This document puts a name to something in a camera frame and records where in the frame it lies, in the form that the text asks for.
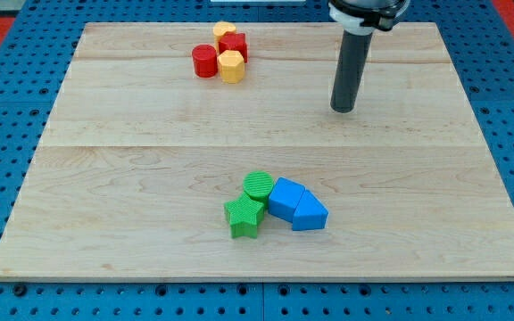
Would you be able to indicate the red star block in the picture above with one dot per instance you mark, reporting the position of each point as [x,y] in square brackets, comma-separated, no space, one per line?
[234,42]

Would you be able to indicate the blue cube block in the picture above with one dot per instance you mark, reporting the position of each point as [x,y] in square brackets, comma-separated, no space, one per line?
[284,198]

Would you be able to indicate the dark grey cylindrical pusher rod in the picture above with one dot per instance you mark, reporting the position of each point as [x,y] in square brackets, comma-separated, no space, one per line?
[349,70]

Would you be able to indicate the red cylinder block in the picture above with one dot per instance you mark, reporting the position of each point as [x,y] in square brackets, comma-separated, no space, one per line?
[205,61]

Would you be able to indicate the yellow heart block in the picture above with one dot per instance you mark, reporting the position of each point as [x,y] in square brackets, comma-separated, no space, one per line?
[219,30]

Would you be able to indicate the light wooden board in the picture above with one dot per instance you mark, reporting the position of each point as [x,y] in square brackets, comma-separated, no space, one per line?
[138,156]

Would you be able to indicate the blue triangle block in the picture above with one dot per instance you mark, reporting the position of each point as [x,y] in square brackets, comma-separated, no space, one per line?
[310,213]

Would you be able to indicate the green cylinder block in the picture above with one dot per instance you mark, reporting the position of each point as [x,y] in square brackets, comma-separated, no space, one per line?
[258,185]

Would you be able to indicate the green star block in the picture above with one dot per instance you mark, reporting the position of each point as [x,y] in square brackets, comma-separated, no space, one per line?
[244,216]

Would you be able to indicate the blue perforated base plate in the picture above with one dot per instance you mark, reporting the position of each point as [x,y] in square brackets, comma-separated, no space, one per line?
[36,46]

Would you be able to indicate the yellow hexagon block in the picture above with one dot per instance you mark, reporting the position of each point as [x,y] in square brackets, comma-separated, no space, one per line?
[231,65]

